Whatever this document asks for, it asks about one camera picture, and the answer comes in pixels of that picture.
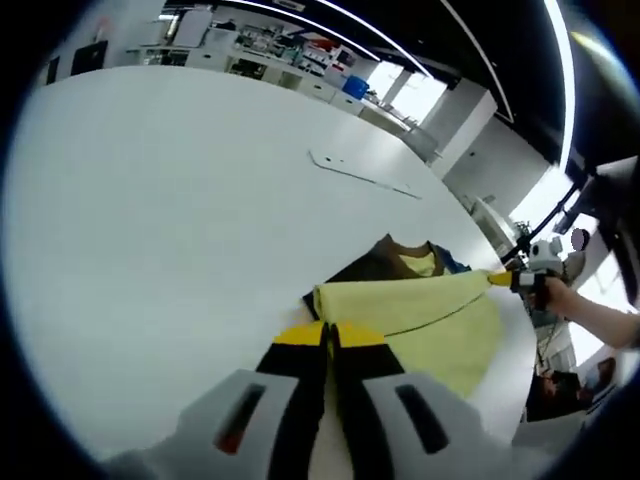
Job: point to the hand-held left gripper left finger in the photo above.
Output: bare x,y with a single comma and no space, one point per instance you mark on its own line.
295,400

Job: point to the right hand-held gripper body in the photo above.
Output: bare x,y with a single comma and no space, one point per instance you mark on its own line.
542,262

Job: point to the black box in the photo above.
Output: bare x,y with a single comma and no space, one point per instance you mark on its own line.
89,57

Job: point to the black stand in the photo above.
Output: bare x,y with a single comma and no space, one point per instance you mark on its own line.
610,210

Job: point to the person's right hand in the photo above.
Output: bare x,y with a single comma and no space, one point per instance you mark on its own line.
560,295

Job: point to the clear template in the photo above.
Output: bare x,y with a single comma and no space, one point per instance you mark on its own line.
360,172

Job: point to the ceiling light strip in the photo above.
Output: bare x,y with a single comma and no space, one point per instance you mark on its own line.
562,75

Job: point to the blue bin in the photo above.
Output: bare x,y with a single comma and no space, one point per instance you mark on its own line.
356,86

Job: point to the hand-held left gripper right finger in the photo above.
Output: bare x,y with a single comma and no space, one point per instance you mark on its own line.
370,400

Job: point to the white storage counter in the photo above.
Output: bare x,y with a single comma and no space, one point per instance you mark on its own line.
260,55

